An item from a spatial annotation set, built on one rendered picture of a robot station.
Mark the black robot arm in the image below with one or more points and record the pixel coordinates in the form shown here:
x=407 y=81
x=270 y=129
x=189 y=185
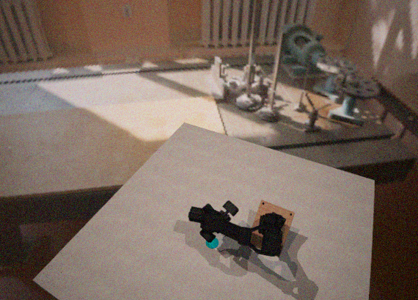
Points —
x=270 y=227

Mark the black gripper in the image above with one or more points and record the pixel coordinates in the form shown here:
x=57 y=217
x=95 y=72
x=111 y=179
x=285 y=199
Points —
x=232 y=209

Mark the teal circle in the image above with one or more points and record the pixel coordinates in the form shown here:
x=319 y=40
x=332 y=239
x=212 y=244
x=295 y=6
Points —
x=213 y=244

